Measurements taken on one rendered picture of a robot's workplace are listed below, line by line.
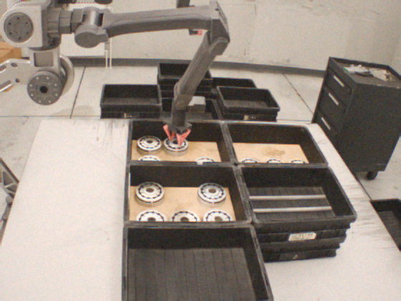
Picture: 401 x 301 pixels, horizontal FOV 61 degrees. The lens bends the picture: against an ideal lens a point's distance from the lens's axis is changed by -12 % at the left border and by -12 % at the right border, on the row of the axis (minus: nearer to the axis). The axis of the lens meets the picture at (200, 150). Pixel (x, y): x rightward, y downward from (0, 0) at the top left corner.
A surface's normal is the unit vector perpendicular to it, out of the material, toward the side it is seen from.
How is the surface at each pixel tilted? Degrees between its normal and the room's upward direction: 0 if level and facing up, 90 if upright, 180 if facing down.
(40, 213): 0
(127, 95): 90
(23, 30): 90
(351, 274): 0
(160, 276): 0
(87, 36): 121
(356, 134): 90
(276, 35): 90
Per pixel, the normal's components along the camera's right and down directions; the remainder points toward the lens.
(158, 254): 0.11, -0.81
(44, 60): 0.15, 0.59
